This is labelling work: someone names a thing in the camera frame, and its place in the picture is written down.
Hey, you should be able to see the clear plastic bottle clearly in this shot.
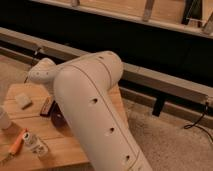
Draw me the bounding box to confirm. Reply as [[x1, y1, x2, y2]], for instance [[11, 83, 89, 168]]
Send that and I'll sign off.
[[22, 132, 48, 157]]

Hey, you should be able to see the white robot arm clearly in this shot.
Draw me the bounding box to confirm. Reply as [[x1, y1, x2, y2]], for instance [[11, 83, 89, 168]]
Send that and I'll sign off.
[[28, 51, 153, 171]]

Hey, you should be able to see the black cable at left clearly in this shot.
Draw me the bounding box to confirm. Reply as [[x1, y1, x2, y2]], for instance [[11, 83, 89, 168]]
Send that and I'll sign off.
[[23, 46, 44, 84]]

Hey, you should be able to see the orange handled tool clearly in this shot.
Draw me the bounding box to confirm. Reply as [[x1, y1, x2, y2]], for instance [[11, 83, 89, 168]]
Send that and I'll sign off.
[[0, 128, 27, 165]]

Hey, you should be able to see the black cable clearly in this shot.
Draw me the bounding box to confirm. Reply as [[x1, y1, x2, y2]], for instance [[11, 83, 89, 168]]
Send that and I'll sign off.
[[182, 99, 213, 141], [23, 46, 44, 84]]

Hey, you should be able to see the dark brown snack bar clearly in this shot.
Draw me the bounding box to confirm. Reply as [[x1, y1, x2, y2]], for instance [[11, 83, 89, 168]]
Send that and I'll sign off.
[[40, 97, 54, 117]]

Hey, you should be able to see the dark purple ceramic bowl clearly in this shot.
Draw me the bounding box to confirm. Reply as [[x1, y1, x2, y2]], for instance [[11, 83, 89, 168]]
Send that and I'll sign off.
[[50, 103, 67, 127]]

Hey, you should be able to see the black cable at right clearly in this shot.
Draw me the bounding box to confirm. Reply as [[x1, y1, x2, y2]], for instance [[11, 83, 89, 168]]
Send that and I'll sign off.
[[182, 99, 213, 141]]

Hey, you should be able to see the wooden table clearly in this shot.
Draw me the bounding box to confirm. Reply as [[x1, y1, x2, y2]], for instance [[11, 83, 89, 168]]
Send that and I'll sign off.
[[0, 81, 129, 171]]

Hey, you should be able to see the beige sponge block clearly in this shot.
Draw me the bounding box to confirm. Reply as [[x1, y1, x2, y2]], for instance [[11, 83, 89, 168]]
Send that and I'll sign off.
[[15, 93, 32, 109]]

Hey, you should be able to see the white cup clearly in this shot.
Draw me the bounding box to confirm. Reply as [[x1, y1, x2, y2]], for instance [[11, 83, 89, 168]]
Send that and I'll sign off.
[[0, 106, 12, 129]]

